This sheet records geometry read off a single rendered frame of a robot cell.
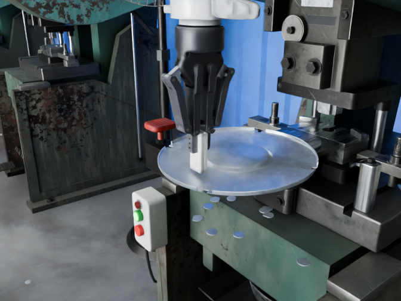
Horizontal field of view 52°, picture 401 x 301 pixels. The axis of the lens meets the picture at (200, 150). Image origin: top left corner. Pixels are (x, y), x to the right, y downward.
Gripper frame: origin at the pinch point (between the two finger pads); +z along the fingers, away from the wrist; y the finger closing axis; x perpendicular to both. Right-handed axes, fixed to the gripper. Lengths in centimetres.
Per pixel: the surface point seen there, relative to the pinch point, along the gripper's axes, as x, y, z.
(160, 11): -87, -48, -18
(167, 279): -21.6, -6.9, 43.4
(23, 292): -89, 15, 82
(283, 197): 3.3, -18.7, 13.1
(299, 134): -1.6, -27.9, 3.0
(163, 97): -86, -48, 15
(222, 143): -7.5, -11.7, 3.3
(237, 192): 10.1, 0.3, 3.4
